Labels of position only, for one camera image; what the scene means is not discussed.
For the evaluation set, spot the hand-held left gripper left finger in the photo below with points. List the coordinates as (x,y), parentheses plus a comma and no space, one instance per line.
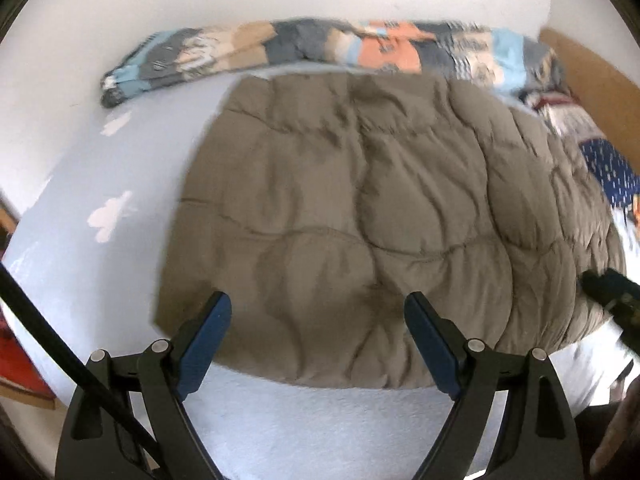
(200,350)

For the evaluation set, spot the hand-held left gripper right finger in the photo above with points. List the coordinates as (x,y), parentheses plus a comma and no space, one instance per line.
(432,347)

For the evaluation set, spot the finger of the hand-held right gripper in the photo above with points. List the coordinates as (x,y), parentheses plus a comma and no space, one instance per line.
(612,290)

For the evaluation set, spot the olive quilted hooded jacket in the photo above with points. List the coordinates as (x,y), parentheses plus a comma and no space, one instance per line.
(350,210)

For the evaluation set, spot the striped and starred pillow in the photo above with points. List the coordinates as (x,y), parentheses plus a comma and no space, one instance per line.
(610,165)

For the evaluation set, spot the person's dark clothing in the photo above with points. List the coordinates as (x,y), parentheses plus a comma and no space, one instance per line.
(592,430)

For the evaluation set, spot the red plastic bag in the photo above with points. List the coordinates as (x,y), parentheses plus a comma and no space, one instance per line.
(15,355)

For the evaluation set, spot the wooden headboard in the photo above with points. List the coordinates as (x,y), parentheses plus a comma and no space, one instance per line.
(600,80)

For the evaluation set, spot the patchwork printed quilt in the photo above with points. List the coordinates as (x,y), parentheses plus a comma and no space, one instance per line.
(200,55)

